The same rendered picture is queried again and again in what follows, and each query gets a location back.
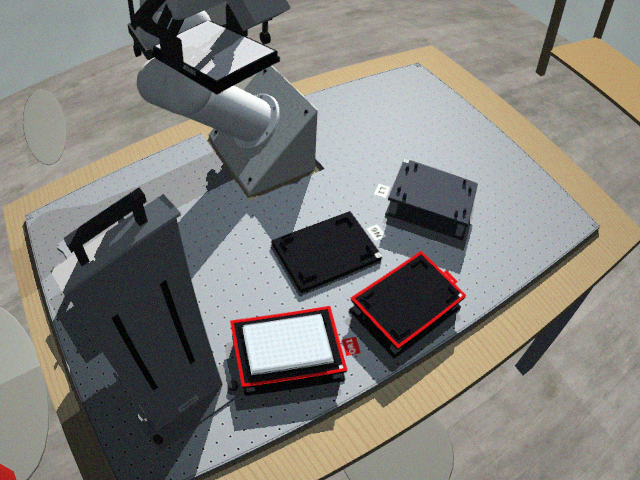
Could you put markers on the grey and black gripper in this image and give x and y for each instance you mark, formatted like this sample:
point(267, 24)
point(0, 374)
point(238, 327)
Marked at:
point(170, 44)

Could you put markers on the dark grey rectangular nest with corner posts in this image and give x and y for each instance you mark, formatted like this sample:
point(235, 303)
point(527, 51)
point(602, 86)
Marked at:
point(437, 195)

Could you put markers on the black rectangular nest with red border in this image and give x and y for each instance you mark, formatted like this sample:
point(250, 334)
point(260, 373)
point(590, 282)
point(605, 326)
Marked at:
point(296, 378)
point(405, 302)

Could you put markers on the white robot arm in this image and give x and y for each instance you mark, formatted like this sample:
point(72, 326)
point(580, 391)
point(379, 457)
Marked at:
point(235, 112)

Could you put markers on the white microplate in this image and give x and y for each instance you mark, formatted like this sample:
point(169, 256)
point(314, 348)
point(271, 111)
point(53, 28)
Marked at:
point(287, 344)

